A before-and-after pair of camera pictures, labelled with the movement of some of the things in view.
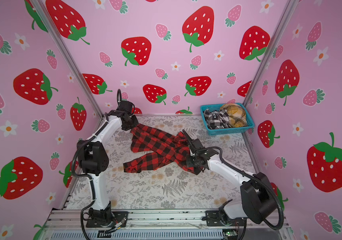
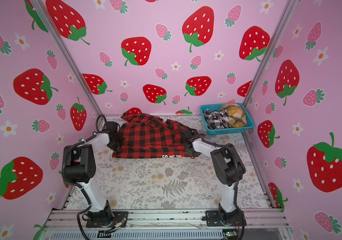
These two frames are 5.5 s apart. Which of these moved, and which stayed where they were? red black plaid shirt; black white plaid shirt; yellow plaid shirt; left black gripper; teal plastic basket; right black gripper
Moved: right black gripper; red black plaid shirt; left black gripper
Stayed: black white plaid shirt; teal plastic basket; yellow plaid shirt
